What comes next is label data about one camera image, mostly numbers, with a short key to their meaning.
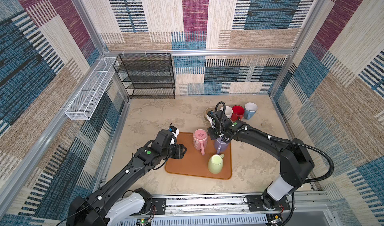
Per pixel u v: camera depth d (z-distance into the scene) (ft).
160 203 2.45
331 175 1.40
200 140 2.76
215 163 2.53
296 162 1.46
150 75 3.56
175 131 2.36
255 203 2.40
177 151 2.25
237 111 3.30
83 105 2.34
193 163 3.05
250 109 3.35
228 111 3.32
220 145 2.85
